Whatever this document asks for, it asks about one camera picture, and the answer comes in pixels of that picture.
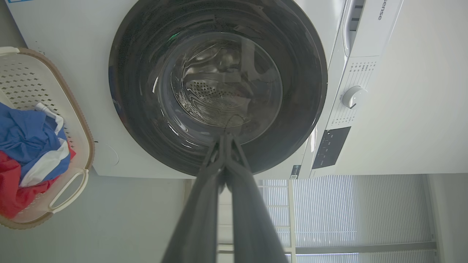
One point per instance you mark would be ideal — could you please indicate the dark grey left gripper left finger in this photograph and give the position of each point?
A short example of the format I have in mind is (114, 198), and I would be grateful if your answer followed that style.
(199, 219)

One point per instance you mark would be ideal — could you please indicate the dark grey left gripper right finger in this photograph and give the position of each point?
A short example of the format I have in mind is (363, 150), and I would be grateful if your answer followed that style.
(252, 226)

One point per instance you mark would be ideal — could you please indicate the round dark glass washer door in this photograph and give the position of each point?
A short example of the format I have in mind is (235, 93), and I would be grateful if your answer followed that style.
(219, 73)

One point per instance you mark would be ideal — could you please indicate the white front-load washing machine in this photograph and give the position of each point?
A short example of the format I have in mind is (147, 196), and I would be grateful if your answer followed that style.
(80, 91)

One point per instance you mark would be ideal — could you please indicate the white pleated window blind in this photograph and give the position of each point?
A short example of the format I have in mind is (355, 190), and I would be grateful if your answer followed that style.
(362, 212)

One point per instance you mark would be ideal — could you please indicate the black washer display panel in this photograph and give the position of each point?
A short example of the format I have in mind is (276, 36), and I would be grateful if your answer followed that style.
(331, 147)

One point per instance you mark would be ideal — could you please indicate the white program dial knob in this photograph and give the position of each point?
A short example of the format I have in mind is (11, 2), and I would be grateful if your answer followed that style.
(352, 96)

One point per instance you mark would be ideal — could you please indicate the red garment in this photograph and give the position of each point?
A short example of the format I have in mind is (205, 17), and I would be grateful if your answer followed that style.
(14, 190)

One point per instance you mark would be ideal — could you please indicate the blue and white garment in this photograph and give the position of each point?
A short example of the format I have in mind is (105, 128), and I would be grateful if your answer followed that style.
(29, 140)

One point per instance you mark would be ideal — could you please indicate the beige perforated laundry basket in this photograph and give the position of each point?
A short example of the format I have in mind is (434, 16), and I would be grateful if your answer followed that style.
(44, 95)

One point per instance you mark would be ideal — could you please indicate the white detergent drawer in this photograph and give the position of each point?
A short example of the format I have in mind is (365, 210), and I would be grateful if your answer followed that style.
(354, 22)

